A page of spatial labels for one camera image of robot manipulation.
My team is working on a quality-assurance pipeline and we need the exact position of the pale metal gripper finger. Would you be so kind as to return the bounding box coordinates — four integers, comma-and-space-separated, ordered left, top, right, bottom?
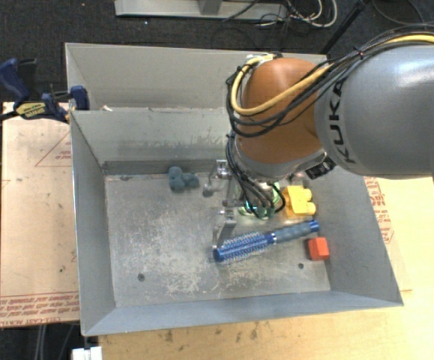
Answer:
211, 208, 238, 253
202, 158, 233, 198

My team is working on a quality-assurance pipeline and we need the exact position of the blue round hairbrush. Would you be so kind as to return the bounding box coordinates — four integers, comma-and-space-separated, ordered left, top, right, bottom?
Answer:
212, 219, 320, 266

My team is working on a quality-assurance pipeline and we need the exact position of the dark teal lumpy toy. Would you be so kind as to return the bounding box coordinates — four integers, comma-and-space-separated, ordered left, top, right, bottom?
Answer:
167, 165, 201, 193

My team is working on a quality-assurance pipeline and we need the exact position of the grey metal bin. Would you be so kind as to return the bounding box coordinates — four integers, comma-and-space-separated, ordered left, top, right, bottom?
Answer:
64, 42, 404, 337

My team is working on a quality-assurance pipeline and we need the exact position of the yellow toy building block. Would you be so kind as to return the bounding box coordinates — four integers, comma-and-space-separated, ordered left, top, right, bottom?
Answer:
280, 184, 317, 217

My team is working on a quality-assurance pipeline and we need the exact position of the orange-red small block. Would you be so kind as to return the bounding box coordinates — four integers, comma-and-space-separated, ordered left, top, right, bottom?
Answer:
306, 236, 331, 262

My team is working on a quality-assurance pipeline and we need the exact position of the brown cardboard board, red print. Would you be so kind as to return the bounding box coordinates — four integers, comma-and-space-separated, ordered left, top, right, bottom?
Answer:
0, 101, 415, 329

